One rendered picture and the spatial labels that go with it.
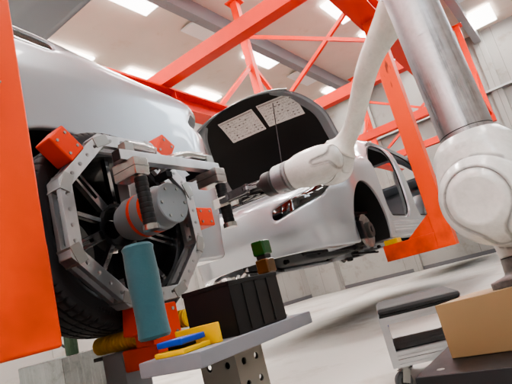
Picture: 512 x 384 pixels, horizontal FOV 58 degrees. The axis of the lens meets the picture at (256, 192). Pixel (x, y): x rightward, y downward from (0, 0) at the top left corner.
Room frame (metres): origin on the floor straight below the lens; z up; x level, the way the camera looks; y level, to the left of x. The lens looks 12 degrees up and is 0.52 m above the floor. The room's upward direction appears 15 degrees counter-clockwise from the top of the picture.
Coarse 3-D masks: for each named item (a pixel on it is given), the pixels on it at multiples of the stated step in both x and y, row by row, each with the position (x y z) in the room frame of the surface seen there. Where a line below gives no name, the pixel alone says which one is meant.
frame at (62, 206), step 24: (96, 144) 1.32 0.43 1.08; (72, 168) 1.24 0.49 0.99; (48, 192) 1.23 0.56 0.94; (72, 192) 1.23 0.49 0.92; (192, 192) 1.65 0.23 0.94; (72, 216) 1.22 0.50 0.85; (192, 216) 1.63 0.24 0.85; (72, 240) 1.21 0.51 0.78; (192, 240) 1.63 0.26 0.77; (72, 264) 1.23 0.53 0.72; (96, 264) 1.26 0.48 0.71; (192, 264) 1.58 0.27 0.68; (96, 288) 1.30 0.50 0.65; (120, 288) 1.32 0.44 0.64; (168, 288) 1.47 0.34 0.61
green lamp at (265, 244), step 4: (260, 240) 1.24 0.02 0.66; (264, 240) 1.25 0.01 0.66; (268, 240) 1.27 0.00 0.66; (252, 244) 1.26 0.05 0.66; (256, 244) 1.25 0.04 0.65; (260, 244) 1.24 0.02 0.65; (264, 244) 1.25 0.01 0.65; (268, 244) 1.26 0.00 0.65; (252, 248) 1.26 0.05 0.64; (256, 248) 1.25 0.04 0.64; (260, 248) 1.24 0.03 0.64; (264, 248) 1.24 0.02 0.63; (268, 248) 1.26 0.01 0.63; (256, 252) 1.25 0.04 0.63; (260, 252) 1.25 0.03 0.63; (264, 252) 1.24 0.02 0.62; (268, 252) 1.26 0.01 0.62; (256, 256) 1.26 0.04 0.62
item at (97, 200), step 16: (96, 160) 1.46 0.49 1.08; (112, 160) 1.50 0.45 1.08; (80, 176) 1.38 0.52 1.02; (96, 176) 1.60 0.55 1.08; (112, 176) 1.61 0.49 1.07; (96, 192) 1.42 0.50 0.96; (112, 192) 1.48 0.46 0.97; (96, 208) 1.43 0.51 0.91; (112, 208) 1.49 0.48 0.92; (96, 224) 1.43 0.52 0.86; (176, 224) 1.68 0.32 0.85; (96, 240) 1.40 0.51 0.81; (112, 240) 1.50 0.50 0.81; (128, 240) 1.55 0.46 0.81; (144, 240) 1.77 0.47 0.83; (160, 240) 1.62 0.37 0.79; (176, 240) 1.67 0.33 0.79; (160, 256) 1.70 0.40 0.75; (176, 256) 1.65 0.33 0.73; (160, 272) 1.60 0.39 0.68
